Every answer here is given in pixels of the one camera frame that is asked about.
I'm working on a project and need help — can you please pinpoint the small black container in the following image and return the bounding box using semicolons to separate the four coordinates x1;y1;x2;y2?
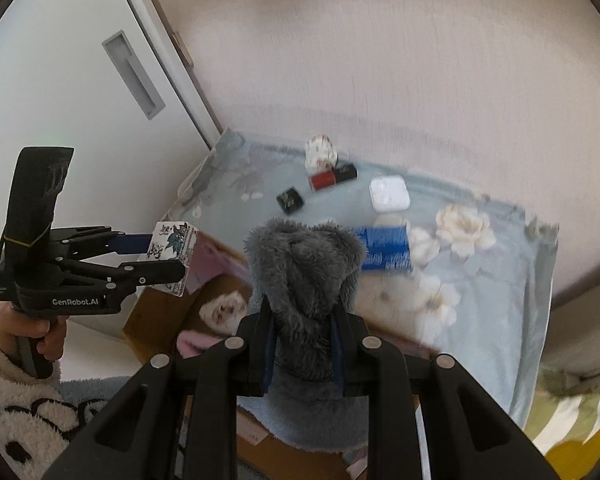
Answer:
276;186;306;216

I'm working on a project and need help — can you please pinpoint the grey fuzzy sock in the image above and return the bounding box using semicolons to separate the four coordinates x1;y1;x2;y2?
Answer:
243;217;369;381

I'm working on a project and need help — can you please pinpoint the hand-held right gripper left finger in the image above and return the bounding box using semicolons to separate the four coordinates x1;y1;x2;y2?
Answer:
40;297;274;480

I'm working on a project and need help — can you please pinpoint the white door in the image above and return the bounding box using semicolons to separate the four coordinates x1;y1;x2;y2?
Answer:
0;0;222;346

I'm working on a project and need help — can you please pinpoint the white earbud case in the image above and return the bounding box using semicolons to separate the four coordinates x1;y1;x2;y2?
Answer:
369;176;411;212

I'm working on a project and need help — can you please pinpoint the door hinge plate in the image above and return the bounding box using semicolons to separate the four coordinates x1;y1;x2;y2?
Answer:
172;32;194;66

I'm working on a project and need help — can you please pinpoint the light blue fleece cloth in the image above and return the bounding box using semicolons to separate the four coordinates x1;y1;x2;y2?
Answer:
237;367;372;449

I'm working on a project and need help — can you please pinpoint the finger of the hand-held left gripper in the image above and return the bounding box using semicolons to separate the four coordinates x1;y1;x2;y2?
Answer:
55;226;154;261
59;261;189;292

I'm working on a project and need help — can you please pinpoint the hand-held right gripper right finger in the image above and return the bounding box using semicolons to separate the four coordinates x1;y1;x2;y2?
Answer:
331;309;567;480

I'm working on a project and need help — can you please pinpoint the beige sofa cushion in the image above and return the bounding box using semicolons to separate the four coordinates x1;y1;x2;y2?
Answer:
545;305;600;377

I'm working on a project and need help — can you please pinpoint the cardboard box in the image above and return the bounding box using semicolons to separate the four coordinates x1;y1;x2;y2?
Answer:
122;232;431;480

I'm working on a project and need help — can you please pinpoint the blue plastic packet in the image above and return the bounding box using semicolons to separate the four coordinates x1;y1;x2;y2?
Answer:
352;225;414;274

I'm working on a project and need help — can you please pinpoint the green floral blanket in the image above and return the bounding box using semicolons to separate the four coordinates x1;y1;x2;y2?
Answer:
522;365;600;457

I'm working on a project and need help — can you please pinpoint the red and black lipstick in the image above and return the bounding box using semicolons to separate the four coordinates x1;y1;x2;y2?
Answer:
309;160;358;192

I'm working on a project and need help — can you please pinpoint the pink sock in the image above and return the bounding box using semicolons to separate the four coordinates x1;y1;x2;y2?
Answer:
176;331;222;359

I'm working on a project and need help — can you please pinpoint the recessed door handle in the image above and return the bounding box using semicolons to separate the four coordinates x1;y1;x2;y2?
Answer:
102;31;166;120

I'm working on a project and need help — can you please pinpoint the person's left hand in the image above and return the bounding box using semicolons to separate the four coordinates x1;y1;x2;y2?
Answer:
0;305;67;361

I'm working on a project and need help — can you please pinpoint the white printed small carton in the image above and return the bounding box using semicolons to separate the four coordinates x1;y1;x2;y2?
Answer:
137;220;200;298

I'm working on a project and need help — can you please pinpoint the pink paper packet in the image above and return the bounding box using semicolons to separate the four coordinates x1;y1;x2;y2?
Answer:
187;240;251;296

